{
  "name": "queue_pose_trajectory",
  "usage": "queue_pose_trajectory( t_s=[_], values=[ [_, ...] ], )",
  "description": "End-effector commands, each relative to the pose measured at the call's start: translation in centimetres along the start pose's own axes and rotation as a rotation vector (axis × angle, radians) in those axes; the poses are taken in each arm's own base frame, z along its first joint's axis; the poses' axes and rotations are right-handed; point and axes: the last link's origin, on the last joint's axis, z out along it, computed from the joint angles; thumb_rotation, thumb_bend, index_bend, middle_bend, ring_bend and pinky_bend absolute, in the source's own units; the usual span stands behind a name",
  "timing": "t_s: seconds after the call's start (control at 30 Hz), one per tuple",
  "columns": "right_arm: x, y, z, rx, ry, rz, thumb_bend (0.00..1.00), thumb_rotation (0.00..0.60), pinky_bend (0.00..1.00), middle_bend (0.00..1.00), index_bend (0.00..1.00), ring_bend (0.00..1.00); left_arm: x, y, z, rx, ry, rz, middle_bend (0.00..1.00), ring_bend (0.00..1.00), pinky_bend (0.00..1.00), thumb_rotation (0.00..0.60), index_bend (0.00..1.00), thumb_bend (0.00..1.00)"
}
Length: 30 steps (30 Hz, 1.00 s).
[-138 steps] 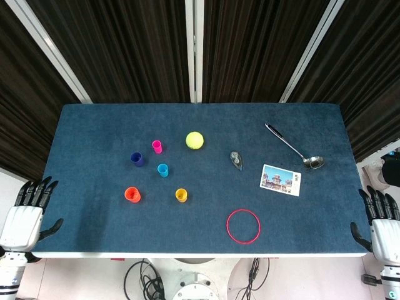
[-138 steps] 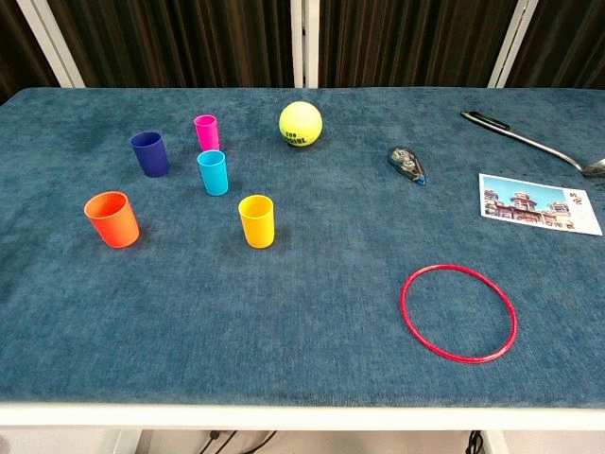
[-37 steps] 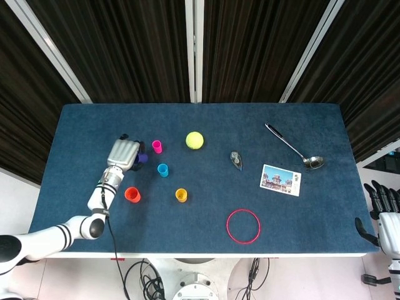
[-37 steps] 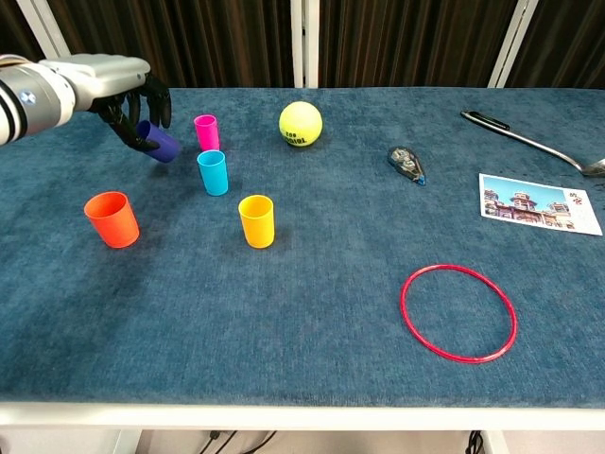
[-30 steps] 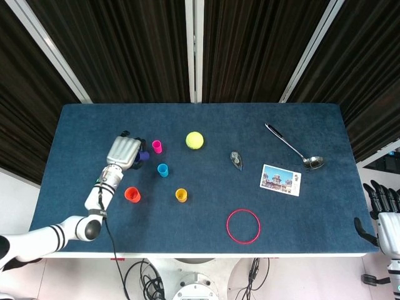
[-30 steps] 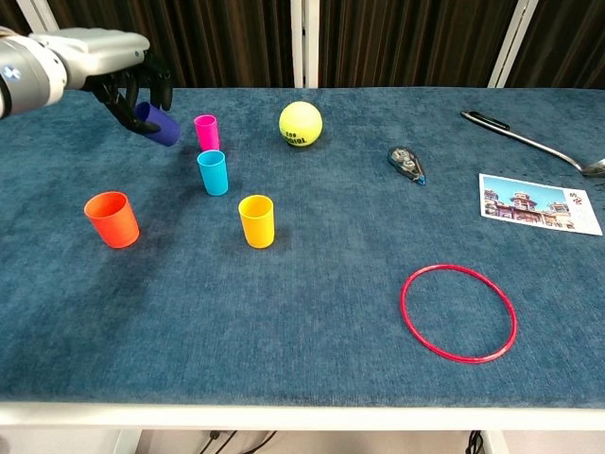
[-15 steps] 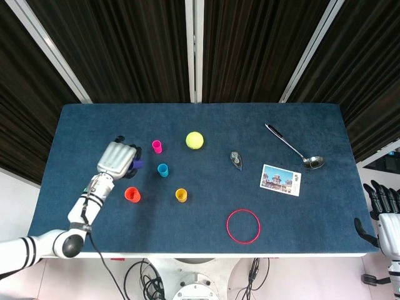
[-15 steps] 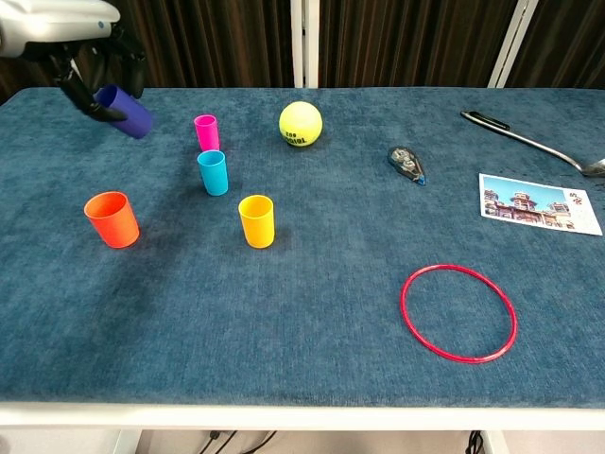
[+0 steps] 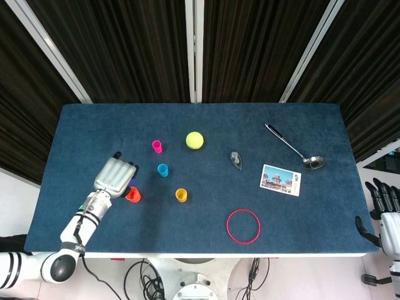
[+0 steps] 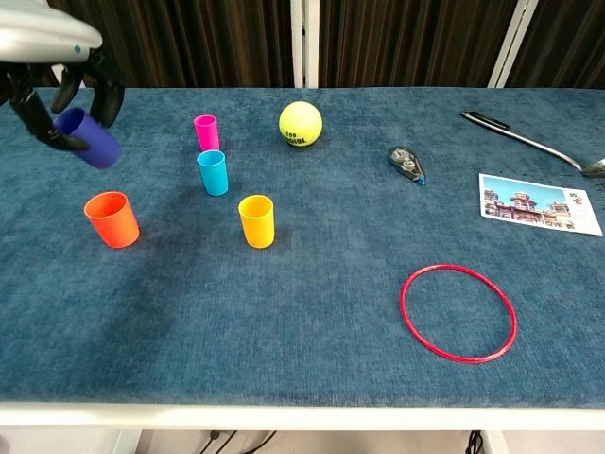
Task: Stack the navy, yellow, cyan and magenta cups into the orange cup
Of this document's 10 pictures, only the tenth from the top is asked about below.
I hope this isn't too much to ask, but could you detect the clear correction tape dispenser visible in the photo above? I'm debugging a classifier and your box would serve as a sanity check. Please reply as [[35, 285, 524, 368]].
[[387, 146, 427, 187]]

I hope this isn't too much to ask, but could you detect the magenta plastic cup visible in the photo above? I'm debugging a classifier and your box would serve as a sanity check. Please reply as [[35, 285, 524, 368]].
[[193, 113, 221, 153]]

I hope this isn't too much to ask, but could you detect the dark blue plastic cup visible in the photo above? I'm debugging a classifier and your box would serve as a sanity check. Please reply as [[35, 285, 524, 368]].
[[52, 107, 123, 170]]

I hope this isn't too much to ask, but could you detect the black floor cable bundle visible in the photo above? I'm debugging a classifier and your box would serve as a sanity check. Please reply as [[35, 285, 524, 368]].
[[202, 429, 278, 454]]

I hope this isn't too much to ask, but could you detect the white frame post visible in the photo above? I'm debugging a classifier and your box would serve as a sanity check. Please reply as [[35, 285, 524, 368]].
[[290, 0, 320, 89], [488, 0, 540, 89], [46, 63, 89, 90]]

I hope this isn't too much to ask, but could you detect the dark brown curtain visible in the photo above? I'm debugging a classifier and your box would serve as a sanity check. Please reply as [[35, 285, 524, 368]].
[[317, 0, 514, 89], [46, 0, 294, 90], [505, 0, 605, 89]]

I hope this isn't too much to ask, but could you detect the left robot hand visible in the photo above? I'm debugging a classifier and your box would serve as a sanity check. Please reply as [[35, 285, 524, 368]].
[[0, 0, 127, 152]]

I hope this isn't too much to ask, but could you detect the white table leg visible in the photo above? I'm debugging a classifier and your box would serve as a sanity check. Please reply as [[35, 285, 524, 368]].
[[481, 429, 510, 454], [112, 429, 143, 454]]

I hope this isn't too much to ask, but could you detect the blue table cloth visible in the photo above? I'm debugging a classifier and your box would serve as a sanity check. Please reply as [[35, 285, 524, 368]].
[[0, 87, 605, 409]]

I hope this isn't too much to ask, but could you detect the steel ladle black handle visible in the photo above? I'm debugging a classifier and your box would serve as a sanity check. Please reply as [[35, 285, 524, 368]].
[[460, 111, 605, 179]]

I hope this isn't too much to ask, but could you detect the cyan plastic cup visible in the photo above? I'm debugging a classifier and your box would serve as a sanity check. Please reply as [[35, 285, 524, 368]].
[[197, 149, 230, 197]]

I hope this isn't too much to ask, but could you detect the red plastic ring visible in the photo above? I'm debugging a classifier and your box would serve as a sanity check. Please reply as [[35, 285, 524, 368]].
[[400, 264, 518, 365]]

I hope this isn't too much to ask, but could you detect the yellow plastic cup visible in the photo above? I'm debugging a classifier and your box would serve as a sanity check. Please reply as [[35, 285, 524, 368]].
[[237, 194, 276, 249]]

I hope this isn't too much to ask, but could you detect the building photo postcard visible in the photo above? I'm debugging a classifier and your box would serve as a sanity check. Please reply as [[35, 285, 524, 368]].
[[478, 172, 604, 236]]

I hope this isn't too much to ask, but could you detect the orange plastic cup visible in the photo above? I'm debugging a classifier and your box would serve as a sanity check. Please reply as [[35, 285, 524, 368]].
[[83, 190, 141, 249]]

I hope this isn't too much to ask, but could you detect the yellow tennis ball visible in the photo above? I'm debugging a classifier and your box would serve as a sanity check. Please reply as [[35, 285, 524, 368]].
[[278, 100, 324, 148]]

